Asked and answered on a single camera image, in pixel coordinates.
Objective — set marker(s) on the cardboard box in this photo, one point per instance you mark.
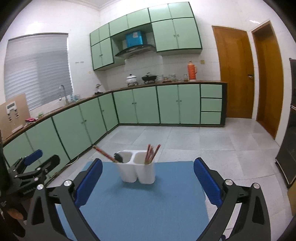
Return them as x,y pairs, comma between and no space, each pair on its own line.
14,113

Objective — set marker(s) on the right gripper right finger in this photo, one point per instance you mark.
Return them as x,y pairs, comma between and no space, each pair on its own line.
252,222

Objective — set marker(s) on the green kitchen cabinets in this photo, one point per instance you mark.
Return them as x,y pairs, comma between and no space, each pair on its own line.
171,28
70,131

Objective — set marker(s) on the black wok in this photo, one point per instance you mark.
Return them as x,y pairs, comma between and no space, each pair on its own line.
149,78

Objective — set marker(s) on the blue box on hood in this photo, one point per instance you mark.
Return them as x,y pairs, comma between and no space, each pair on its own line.
135,38

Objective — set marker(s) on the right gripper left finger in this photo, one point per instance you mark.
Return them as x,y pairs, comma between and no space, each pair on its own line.
43,221

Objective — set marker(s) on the red striped wooden chopstick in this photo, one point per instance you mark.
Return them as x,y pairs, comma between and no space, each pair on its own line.
149,155

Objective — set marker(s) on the wooden door left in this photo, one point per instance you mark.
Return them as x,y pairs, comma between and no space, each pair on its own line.
236,69

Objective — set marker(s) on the white double utensil holder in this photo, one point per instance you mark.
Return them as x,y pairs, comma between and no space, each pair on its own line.
133,168

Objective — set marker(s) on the person left hand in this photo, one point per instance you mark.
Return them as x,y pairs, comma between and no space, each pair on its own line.
17,213

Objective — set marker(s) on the white cooking pot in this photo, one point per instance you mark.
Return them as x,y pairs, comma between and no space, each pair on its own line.
131,80

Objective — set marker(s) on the green lower kitchen cabinets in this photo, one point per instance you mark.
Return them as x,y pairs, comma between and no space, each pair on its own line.
70,131

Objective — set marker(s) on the blue table mat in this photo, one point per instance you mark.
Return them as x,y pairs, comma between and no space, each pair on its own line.
172,208

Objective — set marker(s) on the wooden door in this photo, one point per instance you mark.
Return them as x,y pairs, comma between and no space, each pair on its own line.
270,73
236,69

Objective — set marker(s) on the window blind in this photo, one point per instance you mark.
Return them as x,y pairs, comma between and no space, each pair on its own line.
37,65

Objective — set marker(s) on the green upper kitchen cabinets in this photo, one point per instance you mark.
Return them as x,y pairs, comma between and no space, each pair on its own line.
171,28

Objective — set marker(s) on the orange thermos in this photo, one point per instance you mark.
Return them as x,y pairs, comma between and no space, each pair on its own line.
192,71

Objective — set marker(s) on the range hood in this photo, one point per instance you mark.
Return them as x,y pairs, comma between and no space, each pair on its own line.
135,50

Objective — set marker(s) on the wooden door right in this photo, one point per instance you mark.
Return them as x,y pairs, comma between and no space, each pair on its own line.
270,73

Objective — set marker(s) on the red patterned chopstick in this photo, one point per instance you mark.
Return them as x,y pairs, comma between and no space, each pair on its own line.
147,154
105,154

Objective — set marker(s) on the black chopstick silver band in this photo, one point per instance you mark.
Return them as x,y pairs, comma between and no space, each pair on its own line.
118,157

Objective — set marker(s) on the chrome sink faucet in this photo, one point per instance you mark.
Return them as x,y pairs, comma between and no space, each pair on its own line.
62,93

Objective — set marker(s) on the black glass cabinet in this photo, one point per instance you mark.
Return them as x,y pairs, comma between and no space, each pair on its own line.
285,158

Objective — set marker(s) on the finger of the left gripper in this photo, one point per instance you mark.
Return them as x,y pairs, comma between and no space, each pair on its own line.
22,163
45,168

